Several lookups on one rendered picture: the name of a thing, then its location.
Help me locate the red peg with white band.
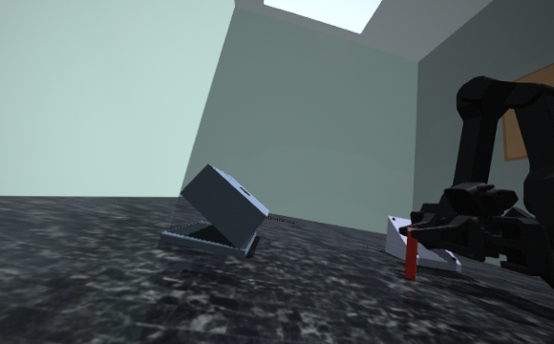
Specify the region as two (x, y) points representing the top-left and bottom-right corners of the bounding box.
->
(404, 226), (418, 280)

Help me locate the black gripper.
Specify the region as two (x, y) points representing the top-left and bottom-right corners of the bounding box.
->
(398, 211), (554, 277)

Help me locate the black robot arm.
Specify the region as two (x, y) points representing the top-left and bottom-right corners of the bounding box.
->
(420, 76), (554, 260)

